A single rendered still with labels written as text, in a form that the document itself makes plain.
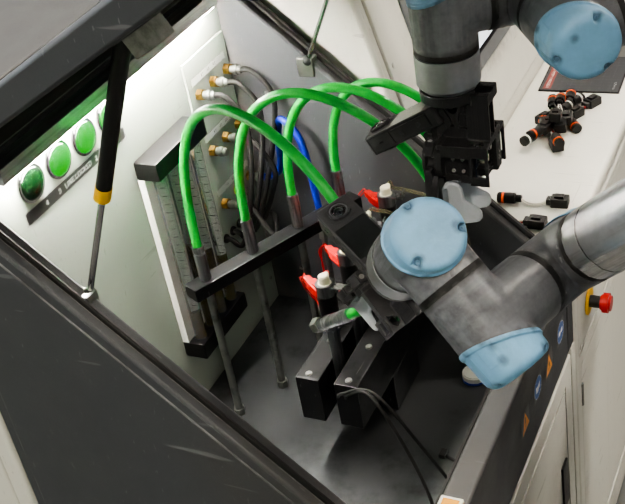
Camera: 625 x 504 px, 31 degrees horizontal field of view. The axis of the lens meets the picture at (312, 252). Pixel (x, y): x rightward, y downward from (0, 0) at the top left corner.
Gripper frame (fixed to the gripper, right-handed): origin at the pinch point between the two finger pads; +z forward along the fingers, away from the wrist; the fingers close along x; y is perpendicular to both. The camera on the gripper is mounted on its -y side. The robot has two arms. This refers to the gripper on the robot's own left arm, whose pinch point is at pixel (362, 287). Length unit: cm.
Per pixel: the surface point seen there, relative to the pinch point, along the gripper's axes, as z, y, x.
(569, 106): 63, -10, 68
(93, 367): 0.2, -11.1, -31.9
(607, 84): 70, -10, 81
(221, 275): 31.0, -16.3, -8.9
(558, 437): 51, 35, 23
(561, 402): 49, 31, 27
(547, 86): 74, -17, 73
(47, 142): 1.0, -37.7, -20.7
